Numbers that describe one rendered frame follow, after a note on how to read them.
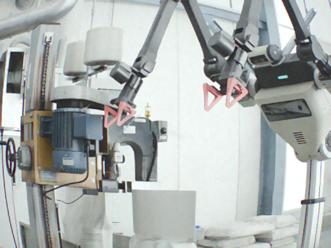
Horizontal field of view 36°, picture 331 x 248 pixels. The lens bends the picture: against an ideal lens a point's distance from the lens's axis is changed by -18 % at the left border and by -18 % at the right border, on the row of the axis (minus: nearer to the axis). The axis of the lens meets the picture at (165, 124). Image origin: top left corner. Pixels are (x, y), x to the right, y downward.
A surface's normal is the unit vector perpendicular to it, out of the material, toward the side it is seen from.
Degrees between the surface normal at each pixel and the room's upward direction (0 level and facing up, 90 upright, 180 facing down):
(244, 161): 90
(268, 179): 90
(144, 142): 90
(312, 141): 130
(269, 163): 90
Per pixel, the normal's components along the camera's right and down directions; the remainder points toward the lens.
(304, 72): -0.65, 0.60
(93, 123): 0.85, -0.05
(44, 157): 0.54, -0.08
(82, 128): -0.54, -0.08
